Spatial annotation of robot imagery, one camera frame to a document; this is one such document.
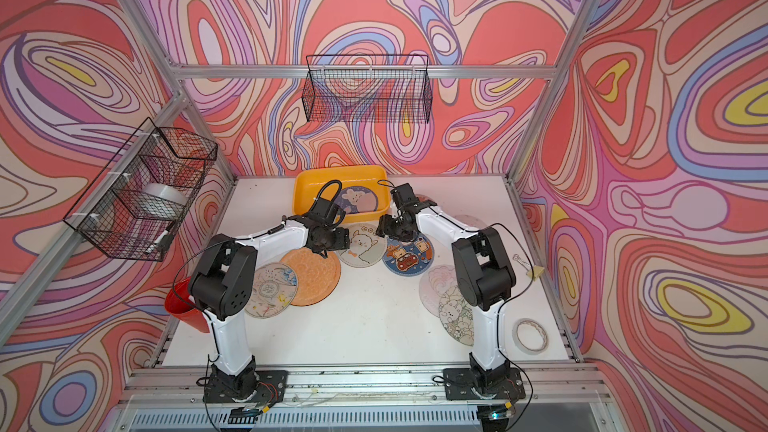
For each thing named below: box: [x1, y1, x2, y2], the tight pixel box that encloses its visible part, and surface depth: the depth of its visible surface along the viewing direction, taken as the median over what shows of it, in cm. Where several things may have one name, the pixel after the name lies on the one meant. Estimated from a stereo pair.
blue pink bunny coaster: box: [334, 186, 378, 214], surface depth 114 cm
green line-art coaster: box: [439, 284, 475, 347], surface depth 86 cm
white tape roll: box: [512, 318, 549, 355], surface depth 82 cm
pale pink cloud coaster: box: [419, 264, 458, 317], surface depth 93 cm
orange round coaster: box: [280, 247, 341, 306], surface depth 93 cm
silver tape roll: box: [139, 182, 190, 220], surface depth 73 cm
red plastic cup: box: [165, 276, 210, 333], surface depth 77 cm
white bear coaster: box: [338, 223, 388, 268], surface depth 101 cm
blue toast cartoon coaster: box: [382, 234, 435, 277], surface depth 98 cm
